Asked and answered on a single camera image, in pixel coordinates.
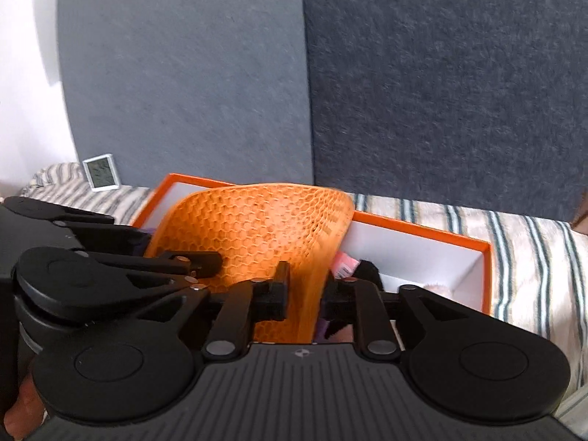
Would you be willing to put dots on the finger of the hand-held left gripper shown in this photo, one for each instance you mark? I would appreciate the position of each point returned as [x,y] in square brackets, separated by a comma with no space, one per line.
[69,213]
[202,264]

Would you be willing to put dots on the white digital clock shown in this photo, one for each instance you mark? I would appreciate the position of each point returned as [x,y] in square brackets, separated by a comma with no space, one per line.
[102,172]

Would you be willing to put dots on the orange cardboard box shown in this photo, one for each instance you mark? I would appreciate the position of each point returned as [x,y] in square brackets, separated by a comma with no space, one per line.
[484,285]

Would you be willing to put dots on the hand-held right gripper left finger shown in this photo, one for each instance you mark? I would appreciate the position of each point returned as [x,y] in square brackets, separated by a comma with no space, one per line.
[273,298]

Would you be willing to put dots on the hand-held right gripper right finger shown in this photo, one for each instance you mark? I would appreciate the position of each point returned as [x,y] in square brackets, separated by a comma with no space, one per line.
[330,301]

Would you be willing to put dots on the pink packet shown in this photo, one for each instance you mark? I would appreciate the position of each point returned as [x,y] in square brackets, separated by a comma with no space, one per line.
[345,264]

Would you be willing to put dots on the orange honeycomb silicone mat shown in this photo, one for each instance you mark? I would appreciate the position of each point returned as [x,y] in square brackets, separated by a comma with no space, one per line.
[257,225]

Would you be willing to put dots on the dark blue felt wall panel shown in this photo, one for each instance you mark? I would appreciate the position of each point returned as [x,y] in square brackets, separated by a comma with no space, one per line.
[436,92]

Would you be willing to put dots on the black fuzzy scrunchie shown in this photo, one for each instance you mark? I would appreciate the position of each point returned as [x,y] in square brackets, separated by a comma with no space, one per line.
[367,273]

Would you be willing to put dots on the purple cloth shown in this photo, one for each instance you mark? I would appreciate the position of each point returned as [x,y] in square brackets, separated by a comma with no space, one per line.
[330,333]

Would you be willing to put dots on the striped blanket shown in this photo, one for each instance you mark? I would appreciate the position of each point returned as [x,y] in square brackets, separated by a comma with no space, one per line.
[528,262]

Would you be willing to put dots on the grey felt wall panel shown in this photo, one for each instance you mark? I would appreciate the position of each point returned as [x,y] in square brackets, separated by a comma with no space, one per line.
[183,78]

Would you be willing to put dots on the person's left hand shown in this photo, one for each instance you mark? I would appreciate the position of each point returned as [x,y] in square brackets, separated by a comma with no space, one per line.
[25,409]

